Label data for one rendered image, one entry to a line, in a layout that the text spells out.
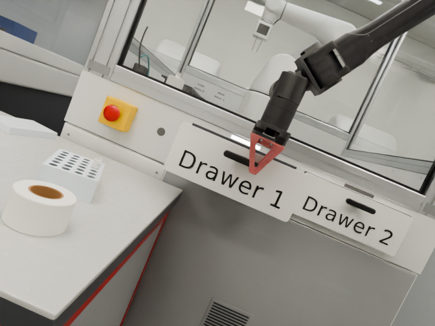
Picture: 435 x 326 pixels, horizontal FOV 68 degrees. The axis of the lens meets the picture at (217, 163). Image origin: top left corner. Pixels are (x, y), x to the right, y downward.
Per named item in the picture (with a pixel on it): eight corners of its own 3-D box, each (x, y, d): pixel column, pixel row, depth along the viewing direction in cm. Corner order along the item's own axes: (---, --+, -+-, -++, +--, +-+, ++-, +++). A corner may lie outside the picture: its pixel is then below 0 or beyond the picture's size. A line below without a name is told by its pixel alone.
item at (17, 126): (8, 134, 68) (11, 127, 68) (-19, 119, 71) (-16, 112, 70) (55, 139, 80) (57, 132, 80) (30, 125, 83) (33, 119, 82)
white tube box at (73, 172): (90, 203, 51) (98, 181, 50) (33, 186, 48) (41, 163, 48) (98, 182, 62) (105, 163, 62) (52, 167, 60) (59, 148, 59)
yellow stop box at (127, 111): (122, 132, 80) (132, 105, 79) (95, 121, 80) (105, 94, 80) (128, 132, 85) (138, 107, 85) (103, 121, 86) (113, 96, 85)
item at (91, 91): (420, 274, 83) (446, 224, 82) (63, 119, 86) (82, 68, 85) (325, 199, 178) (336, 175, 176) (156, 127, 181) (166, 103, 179)
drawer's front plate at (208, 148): (287, 223, 68) (309, 175, 67) (162, 169, 69) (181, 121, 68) (286, 220, 70) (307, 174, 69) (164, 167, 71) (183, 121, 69)
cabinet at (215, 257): (295, 522, 92) (425, 277, 83) (-29, 372, 95) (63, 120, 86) (267, 325, 187) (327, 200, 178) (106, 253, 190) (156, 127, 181)
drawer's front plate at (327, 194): (394, 257, 82) (414, 218, 80) (288, 211, 82) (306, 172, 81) (391, 254, 83) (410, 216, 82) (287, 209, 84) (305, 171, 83)
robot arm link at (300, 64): (322, 38, 59) (345, 79, 60) (305, 51, 71) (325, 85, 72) (266, 74, 60) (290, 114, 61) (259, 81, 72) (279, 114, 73)
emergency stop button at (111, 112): (114, 123, 78) (120, 108, 77) (99, 117, 78) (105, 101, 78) (119, 124, 81) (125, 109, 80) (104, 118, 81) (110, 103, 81)
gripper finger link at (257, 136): (266, 176, 68) (285, 136, 67) (268, 182, 61) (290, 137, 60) (237, 163, 68) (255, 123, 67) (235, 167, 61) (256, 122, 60)
